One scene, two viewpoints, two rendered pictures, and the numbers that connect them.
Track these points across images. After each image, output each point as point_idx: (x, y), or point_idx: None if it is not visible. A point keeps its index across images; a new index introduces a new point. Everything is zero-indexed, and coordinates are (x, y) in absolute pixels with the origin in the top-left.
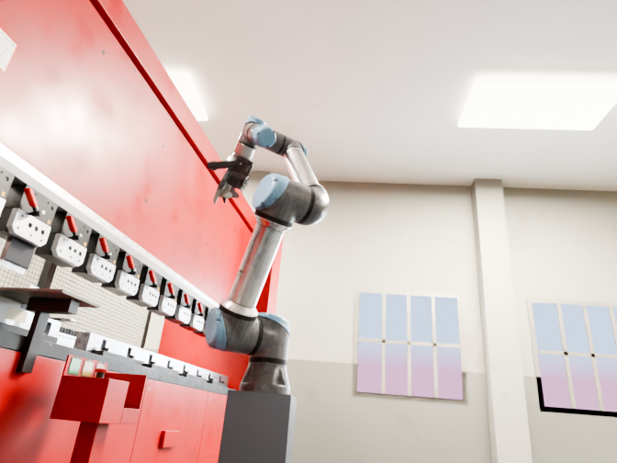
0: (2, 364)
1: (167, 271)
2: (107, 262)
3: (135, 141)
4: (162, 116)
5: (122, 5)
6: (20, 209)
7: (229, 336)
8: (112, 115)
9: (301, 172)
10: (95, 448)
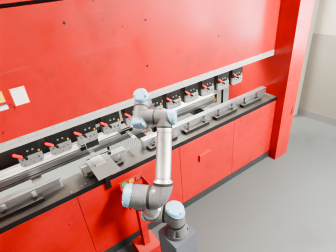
0: (99, 190)
1: (183, 83)
2: None
3: (120, 43)
4: (133, 0)
5: None
6: (78, 137)
7: (148, 221)
8: (95, 49)
9: (156, 162)
10: None
